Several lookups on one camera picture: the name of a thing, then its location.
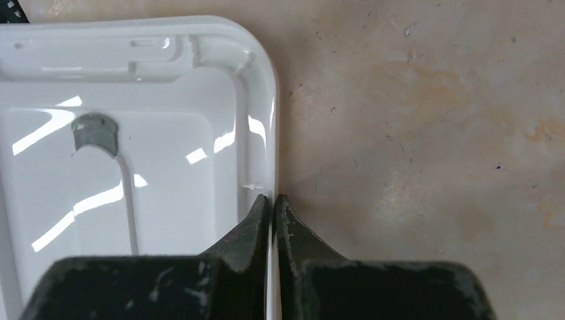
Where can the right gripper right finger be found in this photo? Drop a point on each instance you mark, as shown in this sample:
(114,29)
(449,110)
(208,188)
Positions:
(316,282)

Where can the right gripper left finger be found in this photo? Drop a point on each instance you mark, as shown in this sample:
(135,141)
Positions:
(226,281)

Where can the white bin lid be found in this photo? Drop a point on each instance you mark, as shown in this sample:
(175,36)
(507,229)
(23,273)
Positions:
(133,137)

